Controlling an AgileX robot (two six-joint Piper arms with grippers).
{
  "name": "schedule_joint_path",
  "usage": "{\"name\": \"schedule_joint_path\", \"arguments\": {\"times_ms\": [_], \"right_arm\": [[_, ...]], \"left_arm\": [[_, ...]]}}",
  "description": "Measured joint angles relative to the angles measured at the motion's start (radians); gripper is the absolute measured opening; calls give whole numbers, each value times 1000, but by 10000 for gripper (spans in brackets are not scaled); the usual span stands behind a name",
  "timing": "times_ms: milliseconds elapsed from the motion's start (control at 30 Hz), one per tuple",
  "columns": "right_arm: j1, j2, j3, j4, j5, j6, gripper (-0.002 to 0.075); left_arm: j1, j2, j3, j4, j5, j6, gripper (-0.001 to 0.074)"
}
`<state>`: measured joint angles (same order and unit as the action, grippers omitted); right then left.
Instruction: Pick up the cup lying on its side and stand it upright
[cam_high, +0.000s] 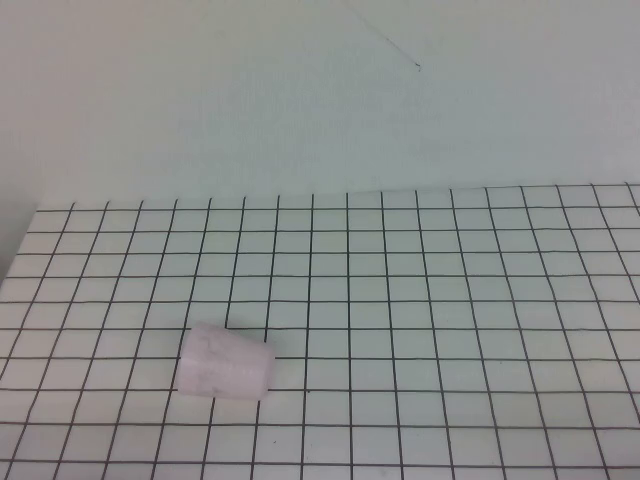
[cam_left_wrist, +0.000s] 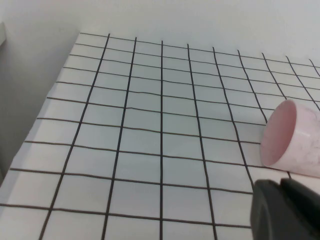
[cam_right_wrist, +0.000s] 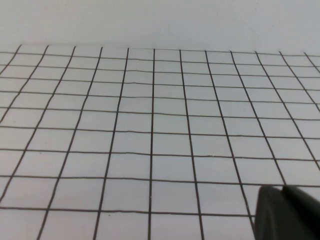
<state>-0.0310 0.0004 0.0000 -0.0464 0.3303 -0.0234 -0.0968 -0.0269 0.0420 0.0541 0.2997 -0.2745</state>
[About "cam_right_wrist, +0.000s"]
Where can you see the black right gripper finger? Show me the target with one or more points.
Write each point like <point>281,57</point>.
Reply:
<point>287,215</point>

